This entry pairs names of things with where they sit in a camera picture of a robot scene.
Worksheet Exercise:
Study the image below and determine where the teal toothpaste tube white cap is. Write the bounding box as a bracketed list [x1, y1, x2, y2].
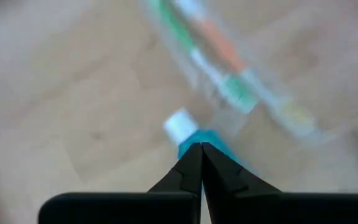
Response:
[162, 108, 254, 175]

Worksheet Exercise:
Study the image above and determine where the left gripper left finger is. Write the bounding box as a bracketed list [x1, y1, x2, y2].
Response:
[38, 141, 203, 224]

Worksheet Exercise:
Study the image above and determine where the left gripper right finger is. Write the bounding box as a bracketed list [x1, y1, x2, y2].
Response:
[202, 142, 358, 224]

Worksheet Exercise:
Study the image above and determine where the orange handle toothbrush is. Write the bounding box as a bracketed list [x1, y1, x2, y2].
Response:
[172, 0, 335, 144]

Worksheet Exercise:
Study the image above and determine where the wrapped green bristle toothbrush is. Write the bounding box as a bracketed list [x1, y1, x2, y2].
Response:
[141, 0, 259, 115]

